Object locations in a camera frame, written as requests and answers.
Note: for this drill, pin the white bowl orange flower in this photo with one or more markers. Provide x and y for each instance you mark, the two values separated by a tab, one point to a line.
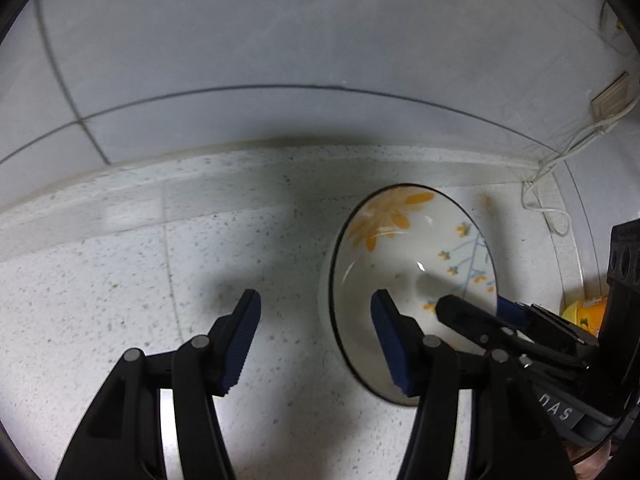
400	260

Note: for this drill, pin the yellow container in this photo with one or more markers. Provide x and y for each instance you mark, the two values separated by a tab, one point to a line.
585	312

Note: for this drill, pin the beige wall socket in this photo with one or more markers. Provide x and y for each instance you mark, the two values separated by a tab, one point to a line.
611	96

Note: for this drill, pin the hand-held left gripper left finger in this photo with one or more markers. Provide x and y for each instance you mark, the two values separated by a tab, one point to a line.
240	345

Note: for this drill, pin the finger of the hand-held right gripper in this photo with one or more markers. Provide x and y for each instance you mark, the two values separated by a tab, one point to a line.
465	317
515	312

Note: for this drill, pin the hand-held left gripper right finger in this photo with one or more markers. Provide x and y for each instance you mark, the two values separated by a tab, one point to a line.
390	345

